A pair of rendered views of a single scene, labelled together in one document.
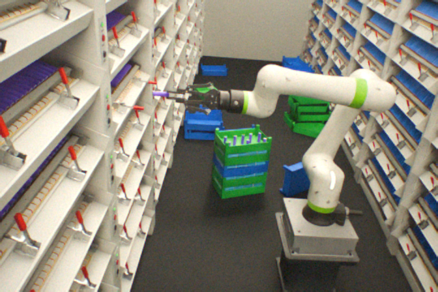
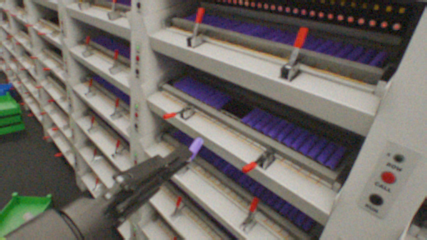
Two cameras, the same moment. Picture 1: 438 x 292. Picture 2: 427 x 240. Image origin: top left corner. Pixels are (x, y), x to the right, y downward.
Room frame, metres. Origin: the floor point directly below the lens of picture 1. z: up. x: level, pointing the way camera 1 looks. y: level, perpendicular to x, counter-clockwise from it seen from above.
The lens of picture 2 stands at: (1.77, -0.08, 1.22)
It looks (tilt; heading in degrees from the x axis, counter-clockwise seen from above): 24 degrees down; 130
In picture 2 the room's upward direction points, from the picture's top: 9 degrees clockwise
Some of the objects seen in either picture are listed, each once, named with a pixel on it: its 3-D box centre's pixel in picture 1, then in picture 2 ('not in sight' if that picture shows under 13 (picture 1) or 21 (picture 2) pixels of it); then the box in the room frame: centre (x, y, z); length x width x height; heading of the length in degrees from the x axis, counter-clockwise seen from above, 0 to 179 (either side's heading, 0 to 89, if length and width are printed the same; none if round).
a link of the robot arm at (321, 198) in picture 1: (324, 185); not in sight; (1.51, -0.47, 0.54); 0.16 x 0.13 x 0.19; 5
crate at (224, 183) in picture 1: (238, 171); not in sight; (2.26, -0.14, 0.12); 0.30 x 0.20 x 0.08; 112
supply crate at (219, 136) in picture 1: (242, 139); not in sight; (2.26, -0.14, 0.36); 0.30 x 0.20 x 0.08; 112
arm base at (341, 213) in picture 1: (332, 212); not in sight; (1.50, -0.52, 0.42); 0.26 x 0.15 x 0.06; 89
